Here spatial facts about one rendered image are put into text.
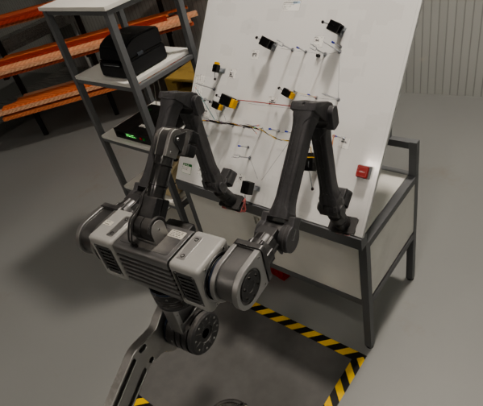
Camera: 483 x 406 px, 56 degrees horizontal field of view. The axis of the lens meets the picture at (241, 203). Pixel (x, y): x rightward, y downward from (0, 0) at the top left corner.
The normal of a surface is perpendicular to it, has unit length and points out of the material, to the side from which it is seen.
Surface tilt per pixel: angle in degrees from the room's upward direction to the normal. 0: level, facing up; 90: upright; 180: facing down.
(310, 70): 54
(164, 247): 0
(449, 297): 0
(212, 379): 0
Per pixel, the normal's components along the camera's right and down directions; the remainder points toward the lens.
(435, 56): -0.52, 0.60
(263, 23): -0.61, 0.00
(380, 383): -0.20, -0.77
